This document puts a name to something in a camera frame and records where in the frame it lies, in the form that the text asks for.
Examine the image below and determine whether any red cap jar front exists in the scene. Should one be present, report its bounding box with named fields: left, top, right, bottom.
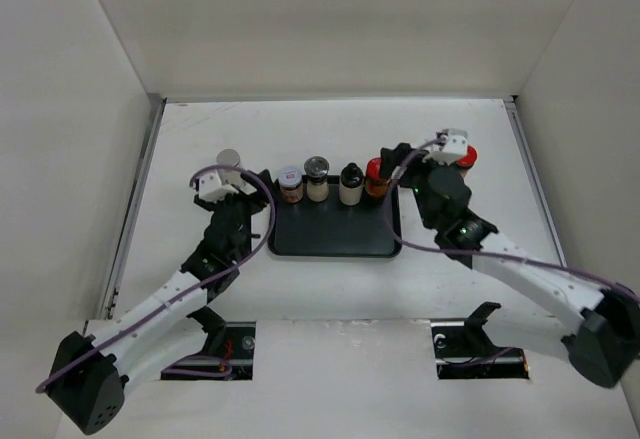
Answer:
left=364, top=157, right=389, bottom=199

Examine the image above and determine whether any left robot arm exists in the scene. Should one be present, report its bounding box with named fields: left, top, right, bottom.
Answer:
left=36, top=192, right=276, bottom=436

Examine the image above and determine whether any red cap jar rear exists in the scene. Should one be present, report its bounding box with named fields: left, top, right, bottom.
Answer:
left=454, top=145, right=478, bottom=178

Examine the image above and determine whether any small dark jar white lid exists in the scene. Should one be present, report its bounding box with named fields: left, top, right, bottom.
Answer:
left=278, top=166, right=304, bottom=204

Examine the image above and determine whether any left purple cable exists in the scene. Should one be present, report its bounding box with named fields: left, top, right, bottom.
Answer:
left=35, top=167, right=277, bottom=393

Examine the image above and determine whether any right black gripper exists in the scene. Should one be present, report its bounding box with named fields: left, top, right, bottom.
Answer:
left=378, top=143, right=454, bottom=230

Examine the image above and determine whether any red cap jar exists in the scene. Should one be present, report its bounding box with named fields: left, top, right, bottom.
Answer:
left=364, top=157, right=389, bottom=199
left=454, top=145, right=478, bottom=178

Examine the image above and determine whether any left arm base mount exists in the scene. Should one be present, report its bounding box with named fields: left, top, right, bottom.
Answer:
left=160, top=307, right=257, bottom=381

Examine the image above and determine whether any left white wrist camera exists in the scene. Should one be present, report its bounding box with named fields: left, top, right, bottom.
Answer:
left=196, top=172, right=238, bottom=203

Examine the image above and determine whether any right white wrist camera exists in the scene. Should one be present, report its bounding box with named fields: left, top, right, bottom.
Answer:
left=423, top=128, right=469, bottom=165

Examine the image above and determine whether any black plastic tray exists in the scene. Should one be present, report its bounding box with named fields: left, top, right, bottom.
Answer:
left=268, top=175, right=402, bottom=258

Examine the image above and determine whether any silver cap shaker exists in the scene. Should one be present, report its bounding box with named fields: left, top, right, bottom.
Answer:
left=216, top=149, right=255, bottom=194

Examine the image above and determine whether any clear cap white spice bottle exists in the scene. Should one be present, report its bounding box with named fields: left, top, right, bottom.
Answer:
left=304, top=156, right=330, bottom=202

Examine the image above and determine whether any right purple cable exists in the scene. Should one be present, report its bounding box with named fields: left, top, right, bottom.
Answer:
left=383, top=131, right=640, bottom=305

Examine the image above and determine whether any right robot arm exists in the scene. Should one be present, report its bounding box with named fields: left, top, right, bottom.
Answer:
left=379, top=139, right=639, bottom=389

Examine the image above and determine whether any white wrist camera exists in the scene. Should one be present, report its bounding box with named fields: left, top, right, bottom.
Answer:
left=423, top=128, right=469, bottom=165
left=196, top=172, right=238, bottom=203

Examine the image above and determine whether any purple cable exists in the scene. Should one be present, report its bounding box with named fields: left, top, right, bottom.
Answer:
left=383, top=131, right=640, bottom=305
left=35, top=167, right=277, bottom=393

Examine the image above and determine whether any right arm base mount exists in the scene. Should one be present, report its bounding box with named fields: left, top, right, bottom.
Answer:
left=431, top=302, right=529, bottom=380

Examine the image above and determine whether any black cap white bottle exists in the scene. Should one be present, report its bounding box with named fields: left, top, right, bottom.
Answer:
left=339, top=162, right=364, bottom=206

